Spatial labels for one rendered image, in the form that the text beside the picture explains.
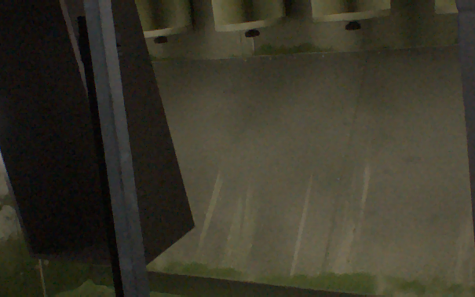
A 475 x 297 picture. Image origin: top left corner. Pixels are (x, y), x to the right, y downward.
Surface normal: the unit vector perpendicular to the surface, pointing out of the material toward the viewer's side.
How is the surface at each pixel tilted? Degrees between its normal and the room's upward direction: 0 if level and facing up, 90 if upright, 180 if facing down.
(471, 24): 90
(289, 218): 57
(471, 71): 90
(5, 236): 90
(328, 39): 90
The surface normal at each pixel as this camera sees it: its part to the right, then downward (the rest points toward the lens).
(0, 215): 0.79, 0.01
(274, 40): -0.60, 0.20
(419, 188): -0.56, -0.37
